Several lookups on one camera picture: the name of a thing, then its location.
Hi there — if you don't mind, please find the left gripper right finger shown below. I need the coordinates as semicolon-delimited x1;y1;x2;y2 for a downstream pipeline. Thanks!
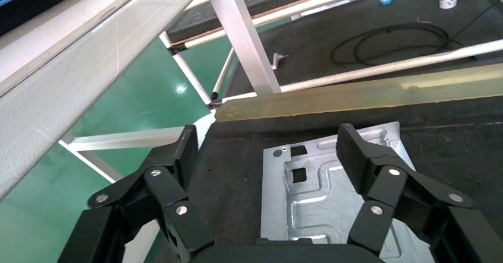
336;123;474;255

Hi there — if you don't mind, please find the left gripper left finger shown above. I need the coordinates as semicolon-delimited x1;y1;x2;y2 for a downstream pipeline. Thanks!
87;124;216;255

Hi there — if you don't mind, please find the silver stamped metal bracket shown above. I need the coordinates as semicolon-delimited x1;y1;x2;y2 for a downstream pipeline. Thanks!
260;121;438;263

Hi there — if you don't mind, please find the dark felt mat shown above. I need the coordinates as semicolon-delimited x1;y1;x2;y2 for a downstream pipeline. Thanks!
231;0;503;97
153;95;503;263

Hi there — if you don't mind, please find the tan wooden edge strip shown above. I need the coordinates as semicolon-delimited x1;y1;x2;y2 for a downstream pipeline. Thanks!
214;62;503;123

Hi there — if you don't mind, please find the white table rim beam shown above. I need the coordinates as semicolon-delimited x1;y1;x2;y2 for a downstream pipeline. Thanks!
0;0;215;203

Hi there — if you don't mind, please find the coiled black cable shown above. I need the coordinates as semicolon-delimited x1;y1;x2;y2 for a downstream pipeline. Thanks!
329;0;503;67

